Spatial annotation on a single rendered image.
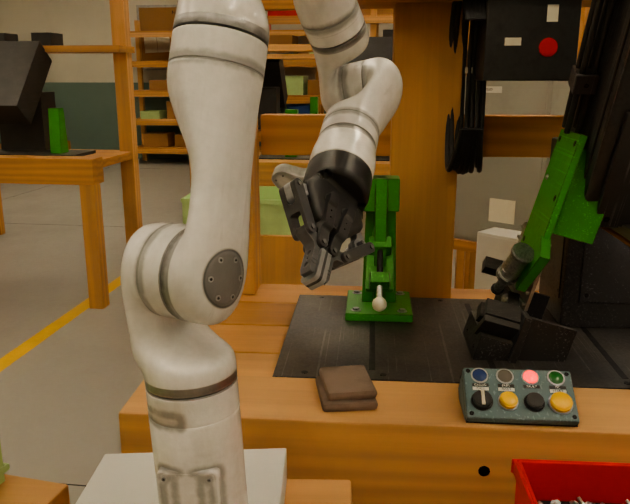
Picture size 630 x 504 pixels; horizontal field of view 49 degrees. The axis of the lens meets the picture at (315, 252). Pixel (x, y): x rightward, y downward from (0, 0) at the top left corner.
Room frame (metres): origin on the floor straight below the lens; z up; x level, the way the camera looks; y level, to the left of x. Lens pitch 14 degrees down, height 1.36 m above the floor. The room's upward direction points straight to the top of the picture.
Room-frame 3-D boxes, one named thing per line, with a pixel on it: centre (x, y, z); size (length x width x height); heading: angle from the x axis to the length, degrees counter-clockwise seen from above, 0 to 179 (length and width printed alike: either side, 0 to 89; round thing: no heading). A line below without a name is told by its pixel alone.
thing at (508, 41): (1.39, -0.40, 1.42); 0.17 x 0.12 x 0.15; 85
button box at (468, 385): (0.89, -0.28, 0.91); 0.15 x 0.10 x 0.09; 85
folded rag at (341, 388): (0.93, -0.04, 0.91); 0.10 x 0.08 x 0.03; 6
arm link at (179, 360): (0.64, 0.13, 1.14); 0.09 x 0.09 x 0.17; 55
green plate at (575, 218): (1.11, -0.42, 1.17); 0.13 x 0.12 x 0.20; 85
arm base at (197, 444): (0.64, 0.12, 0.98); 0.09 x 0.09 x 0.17; 84
